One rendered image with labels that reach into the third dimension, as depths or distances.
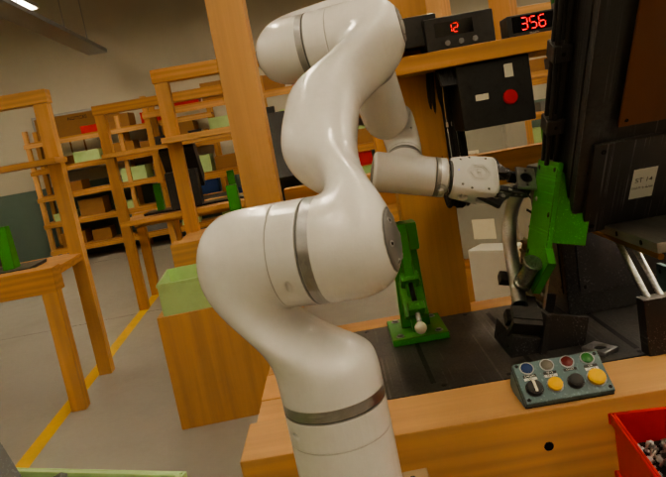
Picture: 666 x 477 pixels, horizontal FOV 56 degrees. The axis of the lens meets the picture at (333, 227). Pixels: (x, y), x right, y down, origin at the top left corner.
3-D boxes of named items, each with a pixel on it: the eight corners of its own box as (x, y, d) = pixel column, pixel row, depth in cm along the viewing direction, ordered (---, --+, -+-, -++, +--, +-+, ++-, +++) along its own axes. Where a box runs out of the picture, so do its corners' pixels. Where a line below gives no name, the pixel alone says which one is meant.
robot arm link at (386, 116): (347, 44, 125) (388, 156, 145) (345, 91, 114) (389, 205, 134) (391, 32, 122) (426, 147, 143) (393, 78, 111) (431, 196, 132)
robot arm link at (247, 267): (372, 421, 66) (326, 200, 62) (216, 429, 72) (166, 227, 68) (393, 373, 77) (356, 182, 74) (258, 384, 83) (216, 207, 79)
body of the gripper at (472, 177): (448, 184, 128) (502, 189, 128) (445, 148, 134) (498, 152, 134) (440, 207, 134) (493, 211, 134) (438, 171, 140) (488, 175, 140)
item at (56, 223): (235, 232, 1048) (208, 97, 1014) (54, 266, 1031) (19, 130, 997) (237, 227, 1102) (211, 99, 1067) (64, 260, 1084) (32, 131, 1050)
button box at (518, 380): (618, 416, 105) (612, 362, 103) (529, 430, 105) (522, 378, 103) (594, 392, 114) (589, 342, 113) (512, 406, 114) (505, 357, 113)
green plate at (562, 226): (584, 272, 124) (600, 165, 121) (542, 269, 124) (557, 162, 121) (562, 260, 135) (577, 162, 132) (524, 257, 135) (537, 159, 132)
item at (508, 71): (537, 118, 146) (529, 53, 143) (465, 131, 146) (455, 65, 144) (520, 119, 158) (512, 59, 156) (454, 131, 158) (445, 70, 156)
